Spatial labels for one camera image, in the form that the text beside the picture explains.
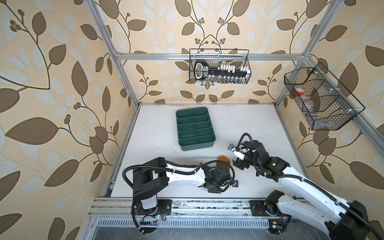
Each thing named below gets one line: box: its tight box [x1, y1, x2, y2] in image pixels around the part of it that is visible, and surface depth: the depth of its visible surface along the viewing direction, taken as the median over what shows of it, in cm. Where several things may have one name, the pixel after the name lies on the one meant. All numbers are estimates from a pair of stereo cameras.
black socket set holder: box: [194, 60, 251, 83], surface depth 86 cm
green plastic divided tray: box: [175, 107, 216, 152], surface depth 103 cm
